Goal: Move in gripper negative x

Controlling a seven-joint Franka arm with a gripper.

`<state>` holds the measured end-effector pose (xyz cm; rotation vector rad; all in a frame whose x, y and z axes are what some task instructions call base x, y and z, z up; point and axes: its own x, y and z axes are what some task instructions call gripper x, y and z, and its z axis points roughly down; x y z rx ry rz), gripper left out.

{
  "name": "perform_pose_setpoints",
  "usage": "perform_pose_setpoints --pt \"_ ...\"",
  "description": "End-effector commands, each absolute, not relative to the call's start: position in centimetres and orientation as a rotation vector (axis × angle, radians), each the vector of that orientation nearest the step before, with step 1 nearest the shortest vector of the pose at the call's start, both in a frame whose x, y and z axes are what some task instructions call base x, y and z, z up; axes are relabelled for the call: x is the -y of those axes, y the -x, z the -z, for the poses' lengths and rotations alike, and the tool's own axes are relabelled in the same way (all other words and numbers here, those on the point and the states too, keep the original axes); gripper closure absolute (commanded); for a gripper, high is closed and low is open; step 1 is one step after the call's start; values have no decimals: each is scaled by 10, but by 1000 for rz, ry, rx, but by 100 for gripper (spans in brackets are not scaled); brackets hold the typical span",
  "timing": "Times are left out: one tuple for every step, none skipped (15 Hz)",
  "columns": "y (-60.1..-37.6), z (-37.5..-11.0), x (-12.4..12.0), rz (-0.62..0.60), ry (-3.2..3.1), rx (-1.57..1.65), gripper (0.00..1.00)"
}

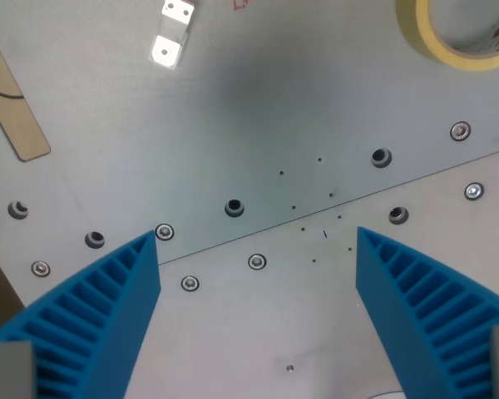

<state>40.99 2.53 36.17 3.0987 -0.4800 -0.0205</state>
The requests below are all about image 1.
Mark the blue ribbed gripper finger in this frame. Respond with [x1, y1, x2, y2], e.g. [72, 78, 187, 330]
[0, 229, 162, 399]
[354, 225, 499, 399]

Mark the flat wooden stick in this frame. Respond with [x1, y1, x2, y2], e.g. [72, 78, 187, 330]
[0, 21, 52, 163]

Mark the yellow masking tape roll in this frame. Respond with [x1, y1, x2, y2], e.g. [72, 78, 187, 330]
[395, 0, 499, 71]

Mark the bent metal bracket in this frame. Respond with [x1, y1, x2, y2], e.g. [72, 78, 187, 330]
[150, 0, 197, 70]

